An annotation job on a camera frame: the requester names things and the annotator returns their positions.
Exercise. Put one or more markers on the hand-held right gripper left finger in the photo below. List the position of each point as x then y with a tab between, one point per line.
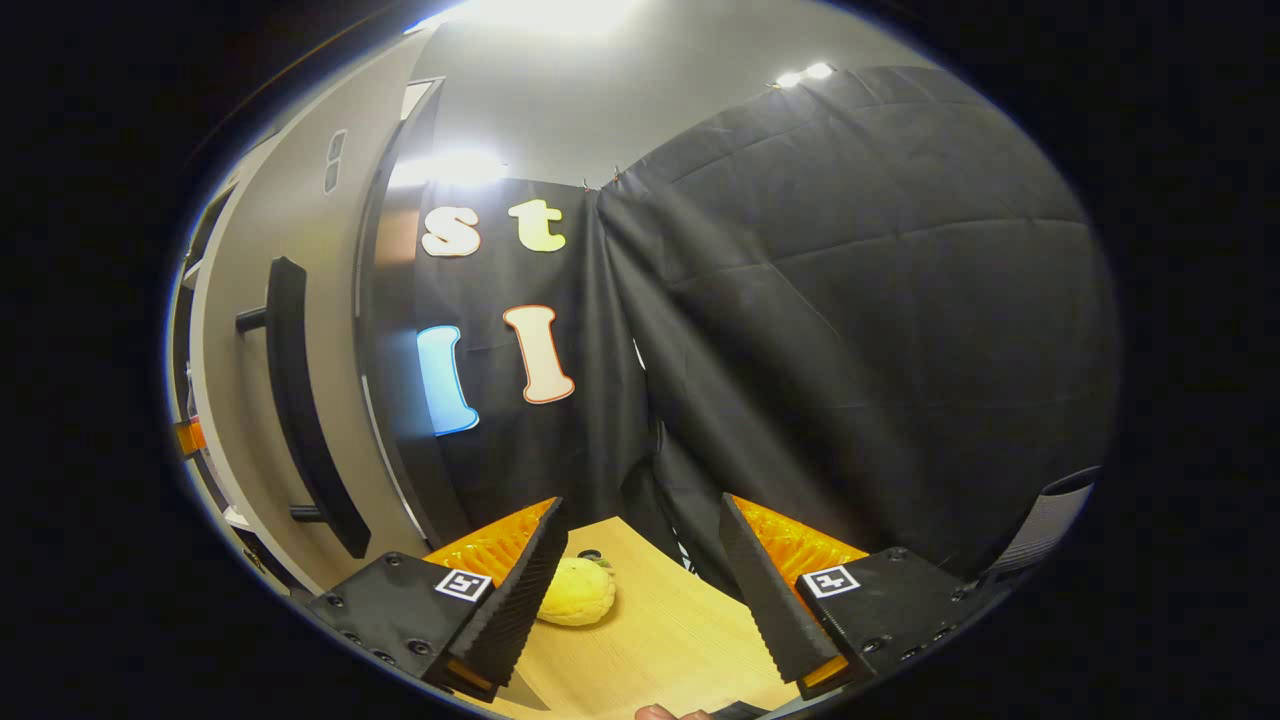
520	610

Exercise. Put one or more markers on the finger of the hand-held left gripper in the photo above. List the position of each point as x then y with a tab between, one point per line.
190	438

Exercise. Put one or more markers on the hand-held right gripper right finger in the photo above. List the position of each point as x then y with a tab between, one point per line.
765	600

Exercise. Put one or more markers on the white cabinet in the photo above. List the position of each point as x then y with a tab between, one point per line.
400	330

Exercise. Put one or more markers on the white cabinet door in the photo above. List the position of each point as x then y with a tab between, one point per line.
290	200

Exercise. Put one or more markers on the yellow lemon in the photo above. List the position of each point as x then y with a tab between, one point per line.
580	595

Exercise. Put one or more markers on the black backdrop cloth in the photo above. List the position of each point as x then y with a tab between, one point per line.
510	460
850	300

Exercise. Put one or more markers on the small ceiling light panel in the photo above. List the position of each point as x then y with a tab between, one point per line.
805	73

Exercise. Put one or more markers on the long ceiling light panel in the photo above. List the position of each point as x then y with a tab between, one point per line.
540	12

